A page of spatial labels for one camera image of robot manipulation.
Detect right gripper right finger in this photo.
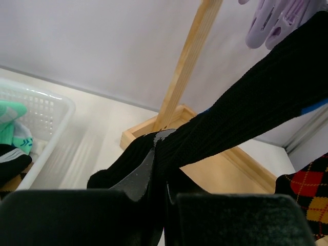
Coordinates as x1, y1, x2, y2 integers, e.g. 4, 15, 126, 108
165, 180, 315, 245

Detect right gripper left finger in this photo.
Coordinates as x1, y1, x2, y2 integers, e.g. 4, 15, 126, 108
1, 150, 163, 245

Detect argyle red orange sock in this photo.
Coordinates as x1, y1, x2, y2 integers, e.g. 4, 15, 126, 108
275, 154, 327, 240

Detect navy patterned sock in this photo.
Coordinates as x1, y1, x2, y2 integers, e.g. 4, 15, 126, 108
87, 11, 327, 189

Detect purple round clip hanger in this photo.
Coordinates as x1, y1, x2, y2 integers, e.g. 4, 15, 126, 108
245, 0, 327, 50

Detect wooden hanger stand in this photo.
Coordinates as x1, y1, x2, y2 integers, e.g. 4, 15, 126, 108
121, 0, 279, 194

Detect black white striped sock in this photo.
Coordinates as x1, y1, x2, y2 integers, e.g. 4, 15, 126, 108
1, 144, 32, 187

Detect white plastic basket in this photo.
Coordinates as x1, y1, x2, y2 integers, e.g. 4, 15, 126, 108
1, 78, 75, 190

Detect mint sock in basket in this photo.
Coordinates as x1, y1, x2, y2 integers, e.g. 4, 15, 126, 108
1, 100, 33, 155

